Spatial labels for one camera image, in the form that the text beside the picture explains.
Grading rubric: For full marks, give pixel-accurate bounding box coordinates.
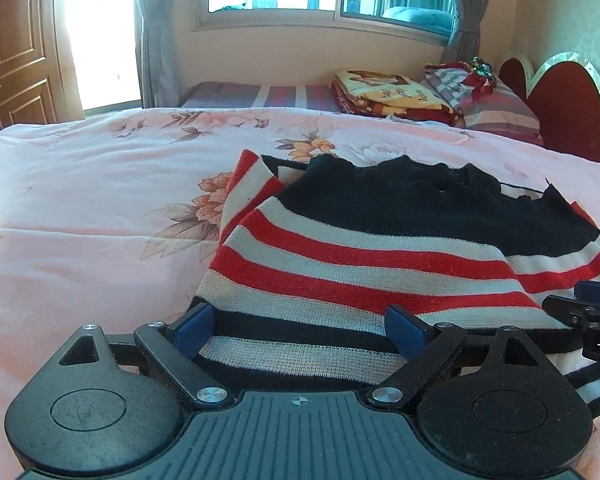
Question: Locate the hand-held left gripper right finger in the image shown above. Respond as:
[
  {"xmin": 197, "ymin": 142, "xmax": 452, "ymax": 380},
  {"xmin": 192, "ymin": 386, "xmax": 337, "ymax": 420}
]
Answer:
[{"xmin": 370, "ymin": 305, "xmax": 548, "ymax": 407}]

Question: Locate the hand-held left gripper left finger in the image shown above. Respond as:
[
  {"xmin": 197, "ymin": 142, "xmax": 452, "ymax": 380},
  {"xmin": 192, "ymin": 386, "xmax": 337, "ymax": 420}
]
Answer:
[{"xmin": 56, "ymin": 304, "xmax": 232, "ymax": 407}]

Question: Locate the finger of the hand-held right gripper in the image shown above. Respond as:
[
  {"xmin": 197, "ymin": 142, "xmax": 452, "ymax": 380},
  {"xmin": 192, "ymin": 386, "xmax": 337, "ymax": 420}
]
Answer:
[
  {"xmin": 574, "ymin": 281, "xmax": 600, "ymax": 307},
  {"xmin": 542, "ymin": 294, "xmax": 600, "ymax": 332}
]

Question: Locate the striped knit cartoon sweater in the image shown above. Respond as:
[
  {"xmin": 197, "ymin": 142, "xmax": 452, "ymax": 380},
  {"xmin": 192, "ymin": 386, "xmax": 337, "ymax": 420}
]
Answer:
[{"xmin": 187, "ymin": 149, "xmax": 600, "ymax": 418}]

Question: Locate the pink floral bedsheet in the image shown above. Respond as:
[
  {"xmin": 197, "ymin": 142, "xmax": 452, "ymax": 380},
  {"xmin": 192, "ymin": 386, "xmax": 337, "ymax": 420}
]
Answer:
[{"xmin": 0, "ymin": 106, "xmax": 600, "ymax": 480}]

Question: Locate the red white scalloped headboard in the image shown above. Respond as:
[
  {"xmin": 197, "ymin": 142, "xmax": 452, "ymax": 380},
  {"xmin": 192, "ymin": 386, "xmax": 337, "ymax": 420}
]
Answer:
[{"xmin": 497, "ymin": 51, "xmax": 600, "ymax": 173}]

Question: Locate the red striped pillow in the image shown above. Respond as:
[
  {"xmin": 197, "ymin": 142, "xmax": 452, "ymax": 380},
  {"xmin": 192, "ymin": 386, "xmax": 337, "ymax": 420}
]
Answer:
[{"xmin": 455, "ymin": 77, "xmax": 546, "ymax": 146}]

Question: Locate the folded yellow red blanket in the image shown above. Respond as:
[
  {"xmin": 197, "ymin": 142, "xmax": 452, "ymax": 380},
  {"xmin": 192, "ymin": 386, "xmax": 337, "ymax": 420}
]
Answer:
[{"xmin": 330, "ymin": 69, "xmax": 461, "ymax": 126}]

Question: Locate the shiny ribbon bow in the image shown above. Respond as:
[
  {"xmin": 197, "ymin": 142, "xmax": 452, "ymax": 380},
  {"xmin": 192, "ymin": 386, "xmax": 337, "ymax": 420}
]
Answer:
[{"xmin": 462, "ymin": 56, "xmax": 498, "ymax": 96}]

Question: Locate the folded grey striped cloth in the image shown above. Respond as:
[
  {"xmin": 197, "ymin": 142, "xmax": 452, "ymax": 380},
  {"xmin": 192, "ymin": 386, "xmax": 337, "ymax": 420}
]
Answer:
[{"xmin": 424, "ymin": 62, "xmax": 481, "ymax": 106}]

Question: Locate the grey curtain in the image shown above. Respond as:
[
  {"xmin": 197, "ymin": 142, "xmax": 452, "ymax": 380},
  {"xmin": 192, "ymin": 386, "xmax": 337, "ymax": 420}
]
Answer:
[
  {"xmin": 440, "ymin": 0, "xmax": 523, "ymax": 63},
  {"xmin": 132, "ymin": 0, "xmax": 201, "ymax": 109}
]

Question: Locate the brown wooden door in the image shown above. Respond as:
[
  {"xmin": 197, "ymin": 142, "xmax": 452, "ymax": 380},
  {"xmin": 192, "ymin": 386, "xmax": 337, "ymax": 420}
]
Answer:
[{"xmin": 0, "ymin": 0, "xmax": 86, "ymax": 143}]

